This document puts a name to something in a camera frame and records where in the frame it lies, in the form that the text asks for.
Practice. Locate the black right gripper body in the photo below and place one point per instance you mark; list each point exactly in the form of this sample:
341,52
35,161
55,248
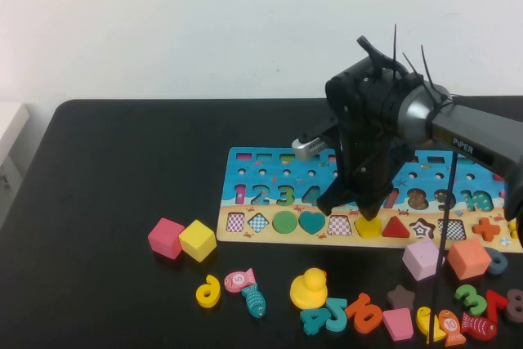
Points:
363,120

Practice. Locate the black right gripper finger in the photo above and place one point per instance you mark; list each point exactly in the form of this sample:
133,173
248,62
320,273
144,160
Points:
333,200
372,208

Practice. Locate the yellow wooden pentagon piece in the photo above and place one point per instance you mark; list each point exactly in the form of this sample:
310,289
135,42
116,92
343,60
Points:
367,228

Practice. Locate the teal wooden heart piece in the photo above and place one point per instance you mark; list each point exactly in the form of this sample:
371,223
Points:
311,221

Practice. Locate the red wooden triangle piece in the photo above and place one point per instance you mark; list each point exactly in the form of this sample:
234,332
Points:
396,229

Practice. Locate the green wooden circle piece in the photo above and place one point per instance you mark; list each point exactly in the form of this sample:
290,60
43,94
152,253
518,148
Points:
284,221

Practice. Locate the blue and sand puzzle board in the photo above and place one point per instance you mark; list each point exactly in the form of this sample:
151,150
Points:
269,177

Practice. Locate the brown wooden star piece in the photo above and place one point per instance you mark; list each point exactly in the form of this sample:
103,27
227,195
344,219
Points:
401,298

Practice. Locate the pink wooden trapezoid piece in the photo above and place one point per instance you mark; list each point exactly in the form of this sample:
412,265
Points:
398,324

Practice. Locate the lilac wooden cube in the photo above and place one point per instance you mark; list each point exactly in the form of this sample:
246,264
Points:
421,259

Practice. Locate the black zip tie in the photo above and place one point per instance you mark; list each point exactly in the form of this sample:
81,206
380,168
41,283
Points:
427,67
395,46
410,63

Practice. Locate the yellow rubber duck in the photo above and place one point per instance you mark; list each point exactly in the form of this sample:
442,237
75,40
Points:
307,289

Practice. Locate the orange wooden number six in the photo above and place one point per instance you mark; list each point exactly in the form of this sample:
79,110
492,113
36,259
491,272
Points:
361,314

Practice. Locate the orange wooden cube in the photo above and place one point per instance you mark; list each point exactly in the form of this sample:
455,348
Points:
469,258

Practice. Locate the teal wooden number five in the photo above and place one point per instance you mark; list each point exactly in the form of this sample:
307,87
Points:
337,316

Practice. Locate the orange wooden plus sign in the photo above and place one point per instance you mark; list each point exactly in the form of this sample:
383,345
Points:
486,228

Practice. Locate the yellow wooden fish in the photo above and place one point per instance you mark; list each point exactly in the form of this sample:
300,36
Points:
423,316

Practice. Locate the teal wooden number four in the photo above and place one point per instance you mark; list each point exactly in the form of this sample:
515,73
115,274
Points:
314,320

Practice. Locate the pink wooden fish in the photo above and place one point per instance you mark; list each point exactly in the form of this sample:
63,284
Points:
238,279

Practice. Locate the teal wooden fish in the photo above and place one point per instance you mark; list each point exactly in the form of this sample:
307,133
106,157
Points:
254,300

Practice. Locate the red wooden minus sign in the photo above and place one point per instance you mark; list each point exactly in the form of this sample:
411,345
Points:
498,177

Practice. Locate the green wooden number three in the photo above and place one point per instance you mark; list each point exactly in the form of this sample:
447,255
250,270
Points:
475,302

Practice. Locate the yellow wooden cube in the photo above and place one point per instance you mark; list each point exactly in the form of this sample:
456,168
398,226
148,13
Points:
198,240

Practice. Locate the grey-blue wooden number zero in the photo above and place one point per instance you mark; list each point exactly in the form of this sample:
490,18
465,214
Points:
503,262

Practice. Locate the yellow wooden equals sign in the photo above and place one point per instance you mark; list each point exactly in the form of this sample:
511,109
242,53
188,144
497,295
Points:
512,230

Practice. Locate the orange wooden fish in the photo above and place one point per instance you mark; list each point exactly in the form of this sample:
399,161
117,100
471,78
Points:
451,326

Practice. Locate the red wooden number seven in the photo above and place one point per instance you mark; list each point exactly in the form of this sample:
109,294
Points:
496,300

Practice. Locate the red wooden fish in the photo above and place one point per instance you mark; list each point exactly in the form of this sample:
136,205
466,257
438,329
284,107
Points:
480,326

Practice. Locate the yellow wooden number six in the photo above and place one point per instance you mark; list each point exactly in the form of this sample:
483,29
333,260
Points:
203,296

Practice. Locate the pink wooden cube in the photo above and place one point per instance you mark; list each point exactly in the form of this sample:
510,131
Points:
164,238

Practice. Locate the brown wooden number eight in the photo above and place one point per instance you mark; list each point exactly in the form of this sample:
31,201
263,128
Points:
515,306

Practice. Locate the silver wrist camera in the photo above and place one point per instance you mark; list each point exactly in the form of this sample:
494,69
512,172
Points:
306,148

